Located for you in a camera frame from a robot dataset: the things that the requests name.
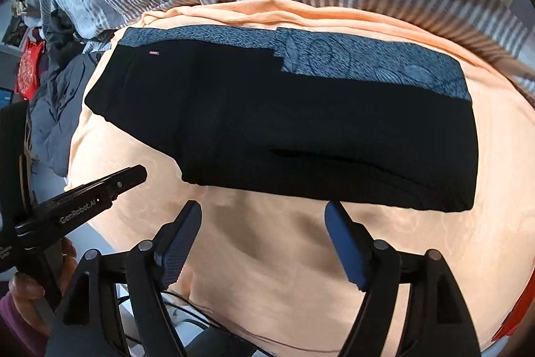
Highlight grey button shirt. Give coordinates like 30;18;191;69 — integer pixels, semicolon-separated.
29;52;105;178

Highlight black pants with floral trim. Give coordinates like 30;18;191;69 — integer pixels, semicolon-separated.
84;26;479;213

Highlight large red embroidered pillow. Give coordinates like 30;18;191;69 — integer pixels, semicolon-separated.
491;290;535;343

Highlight person's left hand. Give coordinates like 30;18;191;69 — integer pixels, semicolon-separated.
8;238;78;337

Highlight small red embroidered pillow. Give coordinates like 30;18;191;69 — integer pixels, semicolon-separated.
14;39;46;100

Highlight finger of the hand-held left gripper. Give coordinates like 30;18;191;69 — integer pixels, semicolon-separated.
96;165;148;202

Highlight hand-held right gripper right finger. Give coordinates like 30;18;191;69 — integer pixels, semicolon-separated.
324;200;481;357

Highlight person's left forearm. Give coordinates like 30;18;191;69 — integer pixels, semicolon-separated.
0;294;51;357

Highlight peach blanket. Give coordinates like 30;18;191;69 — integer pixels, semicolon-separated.
63;0;535;357

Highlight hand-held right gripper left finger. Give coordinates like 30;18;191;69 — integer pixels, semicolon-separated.
45;199;203;357

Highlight dark padded jacket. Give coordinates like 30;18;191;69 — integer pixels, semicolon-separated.
42;8;84;65

